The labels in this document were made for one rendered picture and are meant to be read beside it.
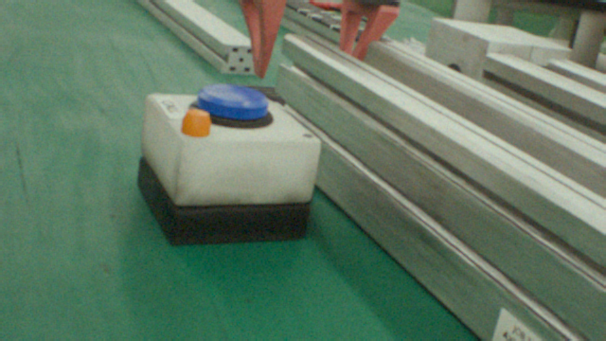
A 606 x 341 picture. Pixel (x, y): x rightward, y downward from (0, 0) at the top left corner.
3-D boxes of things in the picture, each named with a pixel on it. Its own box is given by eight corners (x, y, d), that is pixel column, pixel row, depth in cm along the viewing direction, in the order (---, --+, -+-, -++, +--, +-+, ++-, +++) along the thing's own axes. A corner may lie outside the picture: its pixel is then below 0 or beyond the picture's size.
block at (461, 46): (390, 112, 73) (410, 14, 69) (490, 116, 78) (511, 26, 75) (442, 144, 65) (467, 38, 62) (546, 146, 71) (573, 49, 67)
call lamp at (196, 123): (177, 127, 39) (180, 104, 38) (204, 127, 39) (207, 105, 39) (185, 136, 38) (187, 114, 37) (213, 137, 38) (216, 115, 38)
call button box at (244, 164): (135, 186, 46) (145, 86, 44) (279, 184, 50) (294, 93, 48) (169, 246, 39) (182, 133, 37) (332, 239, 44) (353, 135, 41)
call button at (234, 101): (186, 113, 43) (189, 80, 43) (249, 115, 45) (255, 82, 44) (206, 136, 40) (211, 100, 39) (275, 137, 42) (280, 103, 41)
